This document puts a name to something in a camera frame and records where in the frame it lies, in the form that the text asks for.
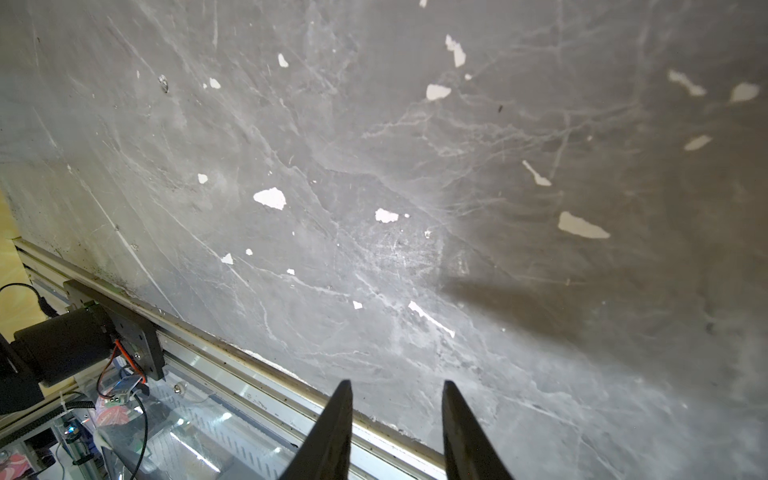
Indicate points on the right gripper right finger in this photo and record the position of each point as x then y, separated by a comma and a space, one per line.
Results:
468, 452

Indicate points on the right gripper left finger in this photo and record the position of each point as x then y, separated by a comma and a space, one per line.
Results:
325, 452

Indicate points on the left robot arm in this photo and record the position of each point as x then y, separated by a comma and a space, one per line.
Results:
49, 352

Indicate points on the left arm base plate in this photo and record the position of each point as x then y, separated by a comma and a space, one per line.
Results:
136, 333

